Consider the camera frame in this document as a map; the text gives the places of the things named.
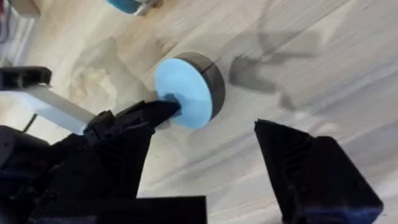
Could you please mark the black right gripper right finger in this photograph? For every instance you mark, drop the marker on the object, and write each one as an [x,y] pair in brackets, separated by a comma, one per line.
[314,180]

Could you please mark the white box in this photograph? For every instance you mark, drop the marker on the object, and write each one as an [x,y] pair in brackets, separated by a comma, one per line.
[17,25]

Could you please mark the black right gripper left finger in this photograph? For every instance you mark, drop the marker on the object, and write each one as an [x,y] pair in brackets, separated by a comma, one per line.
[118,155]

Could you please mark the blue plate with grey underside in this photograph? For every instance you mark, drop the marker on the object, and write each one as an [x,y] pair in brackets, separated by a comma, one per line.
[186,84]

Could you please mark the blue round dish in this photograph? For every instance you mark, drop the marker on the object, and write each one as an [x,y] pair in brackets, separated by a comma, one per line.
[127,4]

